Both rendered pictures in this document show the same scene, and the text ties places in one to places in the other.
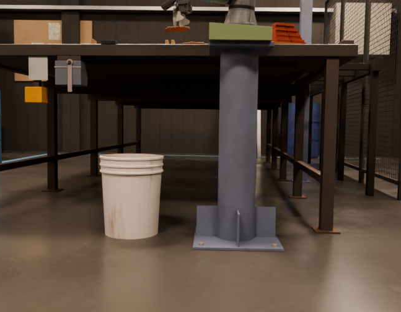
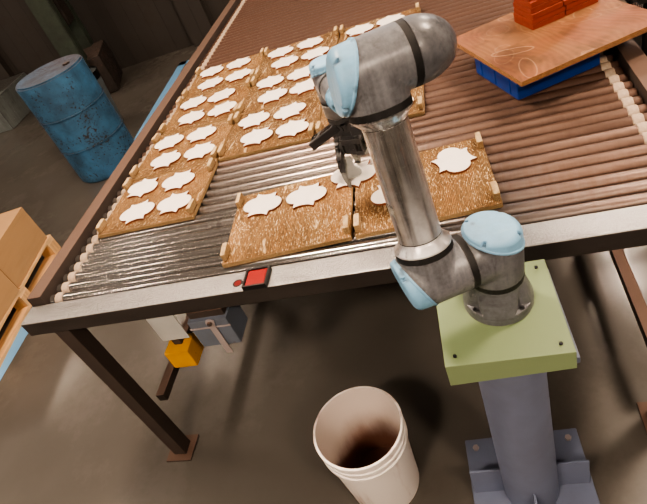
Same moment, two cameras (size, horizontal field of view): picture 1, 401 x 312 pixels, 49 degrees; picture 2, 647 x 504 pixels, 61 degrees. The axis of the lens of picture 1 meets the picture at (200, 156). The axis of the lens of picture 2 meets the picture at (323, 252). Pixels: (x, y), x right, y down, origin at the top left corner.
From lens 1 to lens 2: 1.79 m
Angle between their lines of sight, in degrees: 38
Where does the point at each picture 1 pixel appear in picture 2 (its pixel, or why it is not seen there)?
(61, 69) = (201, 330)
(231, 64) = not seen: hidden behind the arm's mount
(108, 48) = (259, 293)
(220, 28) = (469, 371)
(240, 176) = (534, 470)
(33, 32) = not seen: outside the picture
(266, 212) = (574, 466)
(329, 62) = not seen: outside the picture
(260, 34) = (552, 365)
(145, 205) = (399, 486)
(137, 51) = (308, 289)
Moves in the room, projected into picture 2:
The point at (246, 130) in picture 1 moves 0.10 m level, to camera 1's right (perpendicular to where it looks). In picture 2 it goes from (536, 430) to (577, 425)
